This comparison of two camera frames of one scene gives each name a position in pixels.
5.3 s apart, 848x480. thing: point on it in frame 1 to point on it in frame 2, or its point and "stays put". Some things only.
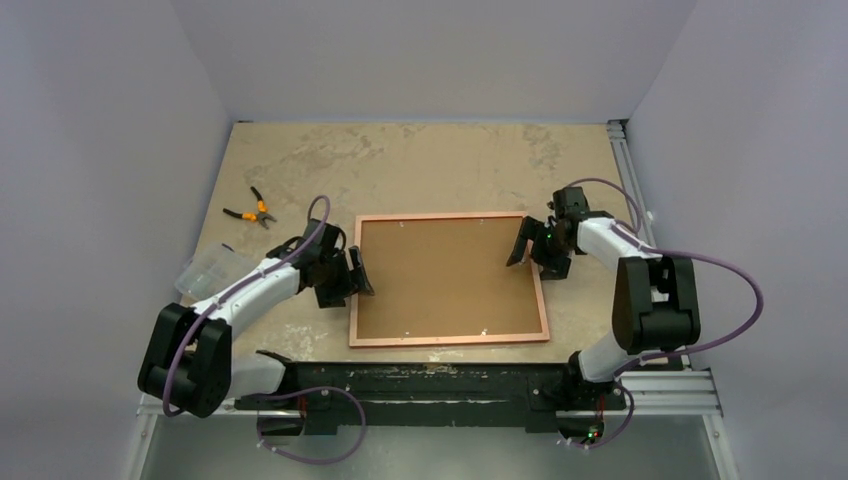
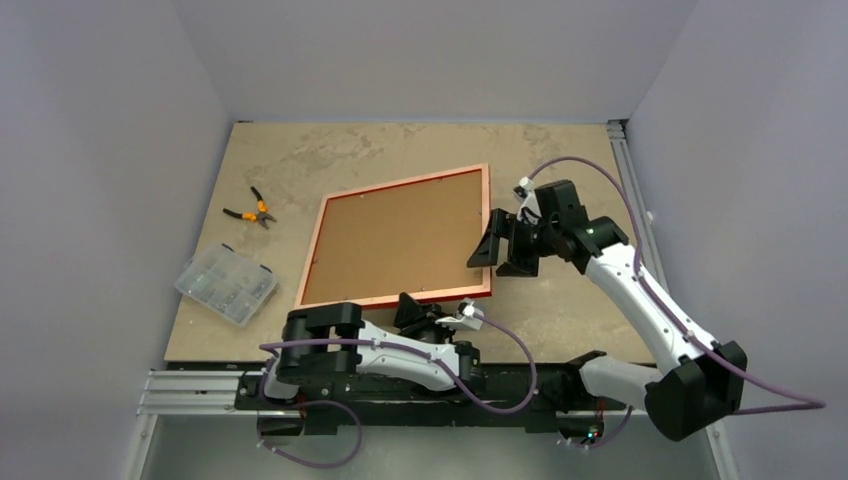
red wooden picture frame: x=443 y=278 to x=430 y=294
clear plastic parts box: x=210 y=270 stays put
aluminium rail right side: x=628 y=176 stays put
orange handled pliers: x=255 y=217 stays put
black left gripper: x=352 y=280 to x=414 y=317
